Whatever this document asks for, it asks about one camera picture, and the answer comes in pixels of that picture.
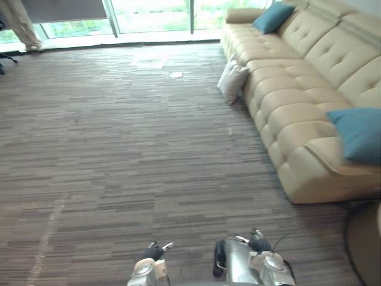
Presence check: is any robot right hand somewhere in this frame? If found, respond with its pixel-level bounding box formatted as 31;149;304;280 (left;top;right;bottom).
233;228;273;254

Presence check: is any white cushion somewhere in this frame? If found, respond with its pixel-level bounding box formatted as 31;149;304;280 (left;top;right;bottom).
216;53;250;105

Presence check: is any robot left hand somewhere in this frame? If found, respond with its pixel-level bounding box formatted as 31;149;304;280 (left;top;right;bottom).
142;241;176;260

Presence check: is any dark window blind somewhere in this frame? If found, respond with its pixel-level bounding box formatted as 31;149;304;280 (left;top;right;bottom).
22;0;108;24

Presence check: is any teal cushion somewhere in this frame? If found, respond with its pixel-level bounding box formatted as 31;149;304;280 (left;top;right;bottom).
326;107;381;166
252;1;297;35

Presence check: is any person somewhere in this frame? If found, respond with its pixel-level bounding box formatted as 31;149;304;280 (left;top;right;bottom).
2;0;45;53

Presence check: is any dark window post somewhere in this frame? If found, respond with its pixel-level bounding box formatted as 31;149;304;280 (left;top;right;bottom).
183;0;196;35
102;0;121;38

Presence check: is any beige tufted leather sofa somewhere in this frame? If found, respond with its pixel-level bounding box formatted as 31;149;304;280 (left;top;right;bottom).
220;0;381;205

